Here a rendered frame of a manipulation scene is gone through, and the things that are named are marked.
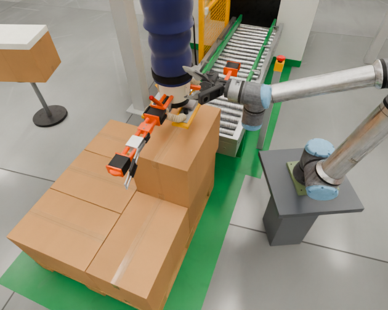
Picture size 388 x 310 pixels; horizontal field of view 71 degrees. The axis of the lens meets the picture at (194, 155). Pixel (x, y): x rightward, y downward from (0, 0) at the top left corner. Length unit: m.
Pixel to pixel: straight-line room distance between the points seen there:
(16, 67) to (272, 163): 2.52
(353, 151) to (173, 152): 0.92
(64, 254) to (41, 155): 1.64
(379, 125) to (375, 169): 1.99
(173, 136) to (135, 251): 0.74
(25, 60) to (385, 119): 2.85
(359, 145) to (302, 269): 1.30
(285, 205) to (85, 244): 1.23
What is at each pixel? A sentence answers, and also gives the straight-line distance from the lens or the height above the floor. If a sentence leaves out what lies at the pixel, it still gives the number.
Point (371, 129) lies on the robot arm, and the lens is 1.29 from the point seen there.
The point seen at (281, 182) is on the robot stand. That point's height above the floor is 0.75.
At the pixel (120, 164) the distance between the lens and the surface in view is 1.18.
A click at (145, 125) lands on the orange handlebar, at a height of 1.25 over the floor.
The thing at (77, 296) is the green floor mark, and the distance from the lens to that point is 2.37.
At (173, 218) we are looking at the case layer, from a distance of 1.82.
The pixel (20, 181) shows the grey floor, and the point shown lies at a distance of 3.18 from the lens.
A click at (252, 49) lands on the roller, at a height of 0.52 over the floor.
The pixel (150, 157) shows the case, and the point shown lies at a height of 0.94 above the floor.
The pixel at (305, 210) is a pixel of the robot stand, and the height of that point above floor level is 0.75.
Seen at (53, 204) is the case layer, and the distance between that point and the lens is 2.11.
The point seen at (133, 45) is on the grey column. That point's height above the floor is 0.84.
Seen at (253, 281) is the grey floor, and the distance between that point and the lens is 2.26.
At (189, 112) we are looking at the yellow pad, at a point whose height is 1.13.
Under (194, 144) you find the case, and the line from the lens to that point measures 1.65.
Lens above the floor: 2.14
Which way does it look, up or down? 48 degrees down
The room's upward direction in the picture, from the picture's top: 1 degrees counter-clockwise
